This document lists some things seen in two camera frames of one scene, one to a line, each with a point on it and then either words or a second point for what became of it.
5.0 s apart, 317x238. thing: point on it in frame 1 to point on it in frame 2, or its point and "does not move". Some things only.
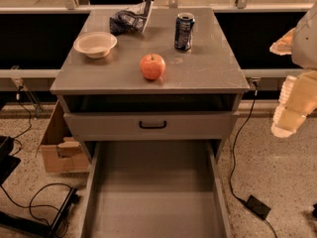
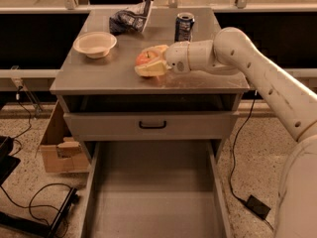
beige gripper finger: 284,45 to 157,67
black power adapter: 258,207 does not move
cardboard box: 60,152 does not move
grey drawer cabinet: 174,78 does not move
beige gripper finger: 298,99 to 154,52
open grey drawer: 159,188 does not move
